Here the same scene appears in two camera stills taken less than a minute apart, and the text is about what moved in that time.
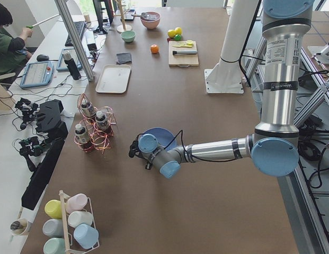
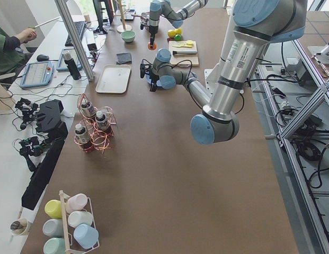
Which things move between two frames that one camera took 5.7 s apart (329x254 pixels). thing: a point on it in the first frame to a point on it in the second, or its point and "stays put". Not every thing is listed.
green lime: (177, 37) stays put
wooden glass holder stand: (123, 27) stays put
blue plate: (165, 137) to (162, 81)
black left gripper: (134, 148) to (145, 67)
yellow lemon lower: (171, 33) stays put
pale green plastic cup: (54, 245) stays put
